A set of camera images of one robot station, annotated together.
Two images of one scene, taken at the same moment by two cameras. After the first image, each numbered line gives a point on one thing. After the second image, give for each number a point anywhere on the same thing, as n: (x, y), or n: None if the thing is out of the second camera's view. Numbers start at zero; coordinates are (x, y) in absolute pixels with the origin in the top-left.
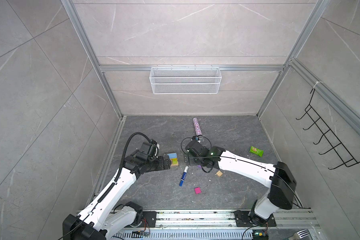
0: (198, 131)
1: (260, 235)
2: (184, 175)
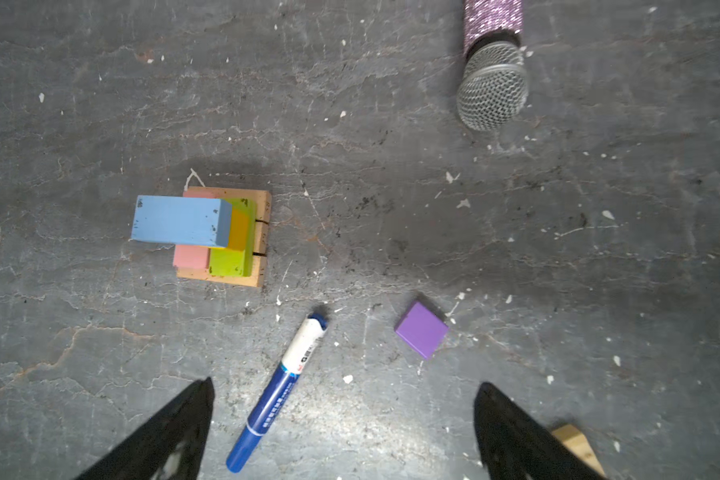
0: (493, 90)
1: None
2: (295, 359)
